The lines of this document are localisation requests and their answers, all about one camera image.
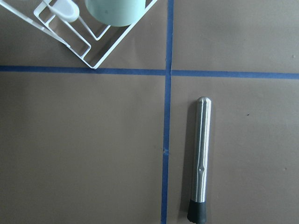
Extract metal muddler stick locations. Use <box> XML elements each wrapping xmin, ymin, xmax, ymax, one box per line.
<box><xmin>187</xmin><ymin>97</ymin><xmax>212</xmax><ymax>224</ymax></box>

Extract green cup on rack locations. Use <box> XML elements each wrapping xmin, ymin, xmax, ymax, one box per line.
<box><xmin>85</xmin><ymin>0</ymin><xmax>146</xmax><ymax>27</ymax></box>

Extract grey cup on rack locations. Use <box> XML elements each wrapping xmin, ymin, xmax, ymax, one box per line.
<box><xmin>46</xmin><ymin>0</ymin><xmax>79</xmax><ymax>22</ymax></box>

